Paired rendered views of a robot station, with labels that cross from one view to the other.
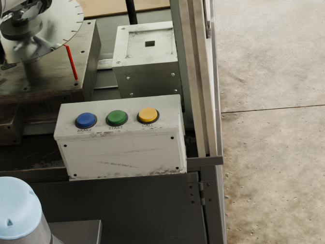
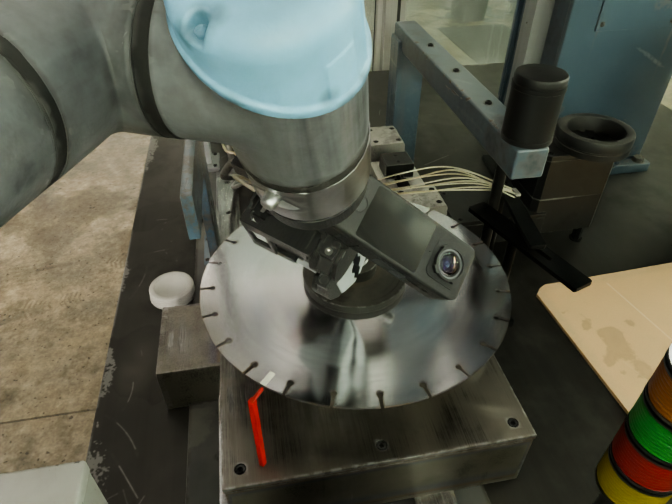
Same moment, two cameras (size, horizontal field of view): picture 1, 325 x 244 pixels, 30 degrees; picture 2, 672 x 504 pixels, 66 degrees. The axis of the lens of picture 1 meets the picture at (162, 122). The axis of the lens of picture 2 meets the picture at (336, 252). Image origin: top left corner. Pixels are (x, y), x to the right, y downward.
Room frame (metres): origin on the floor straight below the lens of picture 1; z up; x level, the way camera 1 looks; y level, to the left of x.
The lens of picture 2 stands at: (1.24, -0.07, 1.33)
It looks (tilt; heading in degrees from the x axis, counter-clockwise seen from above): 39 degrees down; 71
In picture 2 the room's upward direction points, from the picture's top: straight up
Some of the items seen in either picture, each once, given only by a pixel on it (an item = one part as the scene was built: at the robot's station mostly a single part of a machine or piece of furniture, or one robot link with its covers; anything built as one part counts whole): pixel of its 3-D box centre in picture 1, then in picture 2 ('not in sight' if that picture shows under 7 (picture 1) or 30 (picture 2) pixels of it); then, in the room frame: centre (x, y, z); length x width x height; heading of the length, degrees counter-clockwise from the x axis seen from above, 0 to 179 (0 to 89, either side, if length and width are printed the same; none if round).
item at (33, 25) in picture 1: (20, 21); (354, 267); (1.40, 0.32, 0.96); 0.11 x 0.11 x 0.03
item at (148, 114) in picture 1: (148, 116); not in sight; (1.01, 0.03, 0.90); 0.04 x 0.04 x 0.02
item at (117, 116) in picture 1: (117, 118); not in sight; (1.02, 0.10, 0.90); 0.04 x 0.04 x 0.02
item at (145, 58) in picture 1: (154, 66); not in sight; (1.29, 0.00, 0.82); 0.18 x 0.18 x 0.15; 81
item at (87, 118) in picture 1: (86, 121); not in sight; (1.03, 0.17, 0.90); 0.04 x 0.04 x 0.02
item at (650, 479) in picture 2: not in sight; (654, 448); (1.49, 0.03, 1.02); 0.05 x 0.04 x 0.03; 171
